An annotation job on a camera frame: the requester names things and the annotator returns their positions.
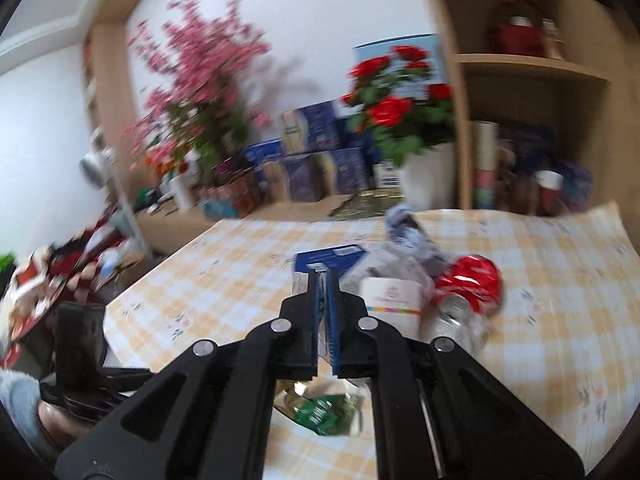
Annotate pile of snack packets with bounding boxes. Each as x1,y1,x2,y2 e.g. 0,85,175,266
0,215,151,356

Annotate blue carton box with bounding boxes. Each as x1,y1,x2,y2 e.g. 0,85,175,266
294,245,370,366

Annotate white desk fan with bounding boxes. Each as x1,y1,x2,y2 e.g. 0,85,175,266
80,130,153,261

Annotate yellow checked tablecloth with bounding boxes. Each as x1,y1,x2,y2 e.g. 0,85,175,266
102,200,640,480

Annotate purple pack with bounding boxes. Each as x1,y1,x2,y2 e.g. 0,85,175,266
562,161,595,212

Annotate gold foil wrapper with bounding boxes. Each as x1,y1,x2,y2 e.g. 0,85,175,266
274,379,321,411

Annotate pink blossom plant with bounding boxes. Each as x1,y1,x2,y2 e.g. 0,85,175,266
122,0,273,186

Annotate row of red boxes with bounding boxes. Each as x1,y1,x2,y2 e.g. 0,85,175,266
207,172,263,213

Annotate white paper cup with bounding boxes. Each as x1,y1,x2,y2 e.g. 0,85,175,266
359,277,423,343

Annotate orange flowers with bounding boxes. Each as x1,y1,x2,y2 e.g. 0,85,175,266
145,147,188,178

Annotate blue white milk carton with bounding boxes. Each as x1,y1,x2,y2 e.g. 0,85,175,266
374,159,401,192

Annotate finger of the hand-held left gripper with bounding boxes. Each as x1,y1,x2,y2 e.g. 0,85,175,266
100,366,153,407

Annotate stack of blue gift boxes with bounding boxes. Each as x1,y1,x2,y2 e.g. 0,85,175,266
242,100,381,203

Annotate person's left hand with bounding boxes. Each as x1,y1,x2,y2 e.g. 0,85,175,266
36,400,96,453

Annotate green wrapper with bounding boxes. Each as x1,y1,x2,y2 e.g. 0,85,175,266
292,394,363,436

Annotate red basket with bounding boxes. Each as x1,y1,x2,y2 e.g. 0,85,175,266
487,0,546,57

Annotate white flower pot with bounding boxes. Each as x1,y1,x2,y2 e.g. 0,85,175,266
397,141,457,211

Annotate teal pack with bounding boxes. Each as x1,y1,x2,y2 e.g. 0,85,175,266
200,199,236,220

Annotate stack of paper cups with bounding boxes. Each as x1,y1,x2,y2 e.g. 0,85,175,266
472,121,501,210

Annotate dark blue printed box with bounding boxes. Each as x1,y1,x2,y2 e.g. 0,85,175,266
500,125,557,211

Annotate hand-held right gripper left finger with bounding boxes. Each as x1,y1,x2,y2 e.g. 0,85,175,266
54,269,322,480

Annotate red paper cup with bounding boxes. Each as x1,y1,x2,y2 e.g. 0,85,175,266
534,170,565,216

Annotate grey plastic bag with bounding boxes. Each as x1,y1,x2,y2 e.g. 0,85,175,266
350,202,451,302

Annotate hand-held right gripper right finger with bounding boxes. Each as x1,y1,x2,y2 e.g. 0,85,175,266
327,269,586,480

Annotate red rose plant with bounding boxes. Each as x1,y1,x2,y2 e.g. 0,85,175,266
340,45,456,168

